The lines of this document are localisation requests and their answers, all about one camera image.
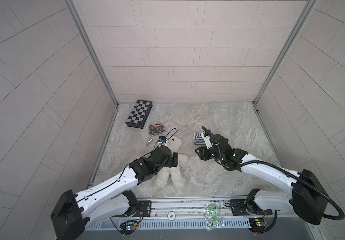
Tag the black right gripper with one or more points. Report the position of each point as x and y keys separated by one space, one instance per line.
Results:
x=202 y=151

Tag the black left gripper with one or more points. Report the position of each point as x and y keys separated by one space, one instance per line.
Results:
x=175 y=160

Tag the white teddy bear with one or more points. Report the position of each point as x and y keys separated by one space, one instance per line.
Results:
x=174 y=172

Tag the blue white striped shirt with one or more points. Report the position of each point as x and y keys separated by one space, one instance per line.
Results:
x=198 y=139

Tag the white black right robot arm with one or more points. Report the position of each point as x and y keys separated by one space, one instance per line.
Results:
x=299 y=192

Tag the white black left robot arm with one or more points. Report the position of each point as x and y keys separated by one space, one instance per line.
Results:
x=74 y=212

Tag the clear bag of toy bricks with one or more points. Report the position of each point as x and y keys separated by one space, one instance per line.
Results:
x=155 y=129

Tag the folded black white chessboard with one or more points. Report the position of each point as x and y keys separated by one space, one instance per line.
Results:
x=139 y=114

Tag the clear bag of green parts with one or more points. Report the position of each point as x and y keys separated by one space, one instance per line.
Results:
x=213 y=217

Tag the left green circuit board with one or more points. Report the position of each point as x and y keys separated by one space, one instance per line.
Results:
x=128 y=228

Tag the green circuit board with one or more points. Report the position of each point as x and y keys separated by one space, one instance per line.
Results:
x=128 y=228
x=257 y=224

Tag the right green circuit board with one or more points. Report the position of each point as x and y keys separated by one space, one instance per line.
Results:
x=257 y=224

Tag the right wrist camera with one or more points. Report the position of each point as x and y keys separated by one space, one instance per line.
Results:
x=207 y=142

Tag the aluminium corner post right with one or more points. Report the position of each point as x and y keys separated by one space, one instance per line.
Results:
x=303 y=17

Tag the aluminium corner post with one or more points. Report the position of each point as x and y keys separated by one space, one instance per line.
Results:
x=303 y=17
x=70 y=6

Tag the aluminium corner post left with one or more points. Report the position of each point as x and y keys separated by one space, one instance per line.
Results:
x=70 y=6

